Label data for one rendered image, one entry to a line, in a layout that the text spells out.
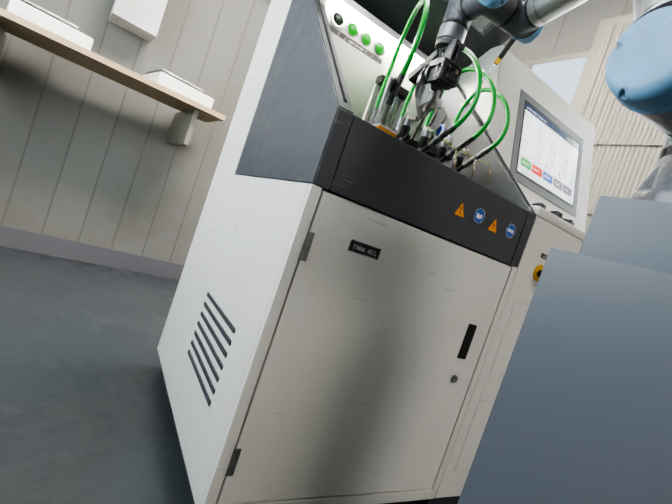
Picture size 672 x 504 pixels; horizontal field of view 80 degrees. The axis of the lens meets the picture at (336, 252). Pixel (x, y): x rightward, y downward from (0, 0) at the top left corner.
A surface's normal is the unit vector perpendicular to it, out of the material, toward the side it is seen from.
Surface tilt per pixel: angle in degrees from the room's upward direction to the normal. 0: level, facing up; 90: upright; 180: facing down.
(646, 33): 97
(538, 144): 76
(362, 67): 90
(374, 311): 90
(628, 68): 97
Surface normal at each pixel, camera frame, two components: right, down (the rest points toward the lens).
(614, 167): -0.75, -0.23
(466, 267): 0.48, 0.20
